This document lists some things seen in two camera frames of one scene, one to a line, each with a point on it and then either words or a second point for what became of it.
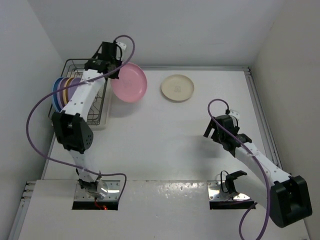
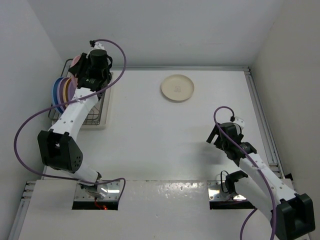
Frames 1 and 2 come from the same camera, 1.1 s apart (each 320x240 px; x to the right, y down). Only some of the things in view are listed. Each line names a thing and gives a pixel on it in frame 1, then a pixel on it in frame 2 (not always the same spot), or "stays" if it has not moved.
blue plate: x=55 y=88 stays
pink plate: x=131 y=84 → x=75 y=60
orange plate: x=65 y=93 stays
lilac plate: x=61 y=85 stays
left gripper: x=113 y=75 → x=76 y=69
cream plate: x=177 y=87 stays
